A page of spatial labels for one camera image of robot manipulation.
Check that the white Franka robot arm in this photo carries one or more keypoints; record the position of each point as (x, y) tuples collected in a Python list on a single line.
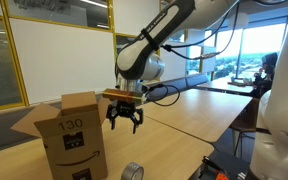
[(284, 100)]

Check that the brown cardboard shipping box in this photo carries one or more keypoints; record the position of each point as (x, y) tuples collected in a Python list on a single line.
[(74, 140)]

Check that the brown chair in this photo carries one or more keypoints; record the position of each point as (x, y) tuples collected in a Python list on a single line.
[(247, 120)]

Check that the seated person in dark clothes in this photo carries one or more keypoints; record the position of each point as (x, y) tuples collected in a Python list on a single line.
[(265, 73)]

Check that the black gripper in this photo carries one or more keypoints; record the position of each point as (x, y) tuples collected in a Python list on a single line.
[(124, 109)]

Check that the grey upholstered bench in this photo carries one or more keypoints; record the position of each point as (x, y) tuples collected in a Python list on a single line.
[(190, 81)]

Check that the grey duct tape roll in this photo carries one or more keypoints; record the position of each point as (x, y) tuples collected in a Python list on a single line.
[(132, 171)]

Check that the tan wrist camera block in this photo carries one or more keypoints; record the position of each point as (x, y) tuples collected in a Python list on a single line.
[(122, 95)]

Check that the black case with orange parts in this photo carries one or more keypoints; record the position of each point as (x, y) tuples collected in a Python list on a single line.
[(224, 166)]

